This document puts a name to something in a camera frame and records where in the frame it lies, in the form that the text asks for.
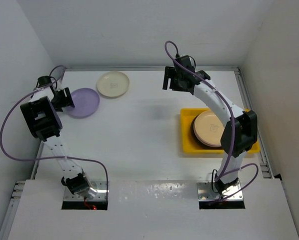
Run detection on purple plastic plate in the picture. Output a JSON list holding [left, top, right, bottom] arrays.
[[65, 87, 100, 119]]

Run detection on cream plastic plate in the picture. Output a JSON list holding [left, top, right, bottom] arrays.
[[96, 71, 130, 98]]

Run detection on orange plastic plate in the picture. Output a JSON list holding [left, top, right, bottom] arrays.
[[193, 110, 225, 148]]

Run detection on pink plastic plate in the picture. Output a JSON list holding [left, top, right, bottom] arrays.
[[191, 124, 224, 148]]

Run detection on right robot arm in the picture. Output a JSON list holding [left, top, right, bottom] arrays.
[[162, 54, 258, 196]]

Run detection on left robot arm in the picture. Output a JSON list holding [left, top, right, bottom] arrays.
[[20, 75, 93, 199]]

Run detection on yellow plastic bin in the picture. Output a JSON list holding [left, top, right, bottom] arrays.
[[178, 107, 262, 155]]

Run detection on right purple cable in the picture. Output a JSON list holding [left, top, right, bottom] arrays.
[[164, 40, 260, 203]]

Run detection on purple cable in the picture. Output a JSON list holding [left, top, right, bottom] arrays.
[[164, 40, 260, 203], [0, 65, 109, 198]]

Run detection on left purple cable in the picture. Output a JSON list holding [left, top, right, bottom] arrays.
[[0, 65, 109, 198]]

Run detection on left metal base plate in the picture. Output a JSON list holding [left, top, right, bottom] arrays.
[[63, 179, 108, 202]]

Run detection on metal base plate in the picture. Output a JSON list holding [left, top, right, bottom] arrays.
[[63, 179, 108, 202], [196, 181, 244, 202]]

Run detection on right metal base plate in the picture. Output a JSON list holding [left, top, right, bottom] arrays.
[[196, 181, 244, 202]]

